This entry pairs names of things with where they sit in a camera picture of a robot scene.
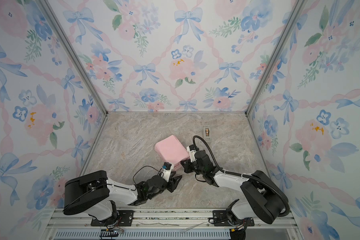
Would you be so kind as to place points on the white slotted cable duct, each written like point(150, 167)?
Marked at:
point(143, 234)

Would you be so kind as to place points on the purple wrapping paper sheet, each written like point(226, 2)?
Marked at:
point(172, 151)

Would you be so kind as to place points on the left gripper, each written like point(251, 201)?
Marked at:
point(173, 188)

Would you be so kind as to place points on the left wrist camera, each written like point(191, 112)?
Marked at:
point(167, 170)

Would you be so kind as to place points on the left aluminium corner post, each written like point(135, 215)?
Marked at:
point(52, 19)

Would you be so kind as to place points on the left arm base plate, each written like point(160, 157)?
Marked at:
point(122, 218)

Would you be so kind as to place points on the aluminium corner post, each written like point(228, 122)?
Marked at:
point(52, 19)
point(279, 47)

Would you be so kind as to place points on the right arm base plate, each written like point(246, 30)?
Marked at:
point(224, 218)

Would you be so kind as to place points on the right aluminium corner post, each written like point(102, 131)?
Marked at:
point(279, 47)

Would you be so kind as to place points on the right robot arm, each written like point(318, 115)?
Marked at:
point(263, 199)

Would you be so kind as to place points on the aluminium front rail frame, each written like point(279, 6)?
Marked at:
point(284, 228)

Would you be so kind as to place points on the beige tape dispenser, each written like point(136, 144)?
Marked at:
point(207, 134)

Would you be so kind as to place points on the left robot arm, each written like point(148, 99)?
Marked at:
point(96, 195)

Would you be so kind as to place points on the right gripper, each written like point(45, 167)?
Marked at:
point(187, 166)

